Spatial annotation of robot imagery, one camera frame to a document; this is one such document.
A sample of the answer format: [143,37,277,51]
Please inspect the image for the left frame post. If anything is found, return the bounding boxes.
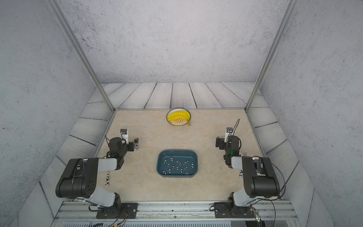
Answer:
[46,0,115,113]

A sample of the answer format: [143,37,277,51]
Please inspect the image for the round patterned plate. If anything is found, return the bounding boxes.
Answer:
[166,107,192,127]

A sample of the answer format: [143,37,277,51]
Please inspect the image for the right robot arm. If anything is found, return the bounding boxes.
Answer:
[216,135,281,212]

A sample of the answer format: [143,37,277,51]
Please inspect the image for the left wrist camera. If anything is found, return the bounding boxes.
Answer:
[120,129,129,144]

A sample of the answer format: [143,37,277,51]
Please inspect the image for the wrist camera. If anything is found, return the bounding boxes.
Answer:
[224,127,233,143]
[120,129,129,144]

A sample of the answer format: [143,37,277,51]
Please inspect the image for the yellow banana bunch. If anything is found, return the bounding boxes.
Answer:
[167,111,191,127]

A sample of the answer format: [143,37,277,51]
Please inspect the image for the spoon with patterned handle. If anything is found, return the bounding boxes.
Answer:
[105,171,110,186]

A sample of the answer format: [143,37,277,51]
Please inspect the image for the aluminium mounting rail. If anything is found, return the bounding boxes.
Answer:
[52,200,301,227]

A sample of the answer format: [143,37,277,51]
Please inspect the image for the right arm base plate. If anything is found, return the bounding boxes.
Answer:
[212,202,255,218]

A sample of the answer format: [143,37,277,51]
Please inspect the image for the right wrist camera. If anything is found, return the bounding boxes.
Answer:
[224,127,233,143]

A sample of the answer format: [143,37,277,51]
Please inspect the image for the frame post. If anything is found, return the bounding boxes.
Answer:
[46,0,115,113]
[245,0,298,113]

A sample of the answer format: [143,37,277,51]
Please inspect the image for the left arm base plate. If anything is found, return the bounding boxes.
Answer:
[96,202,139,219]

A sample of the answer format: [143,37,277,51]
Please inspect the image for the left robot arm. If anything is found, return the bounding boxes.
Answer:
[55,137,139,218]

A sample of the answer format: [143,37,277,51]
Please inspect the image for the right frame post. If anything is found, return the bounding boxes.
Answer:
[245,0,298,113]

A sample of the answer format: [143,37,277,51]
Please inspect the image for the teal plastic storage box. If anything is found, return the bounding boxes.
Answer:
[157,149,198,178]

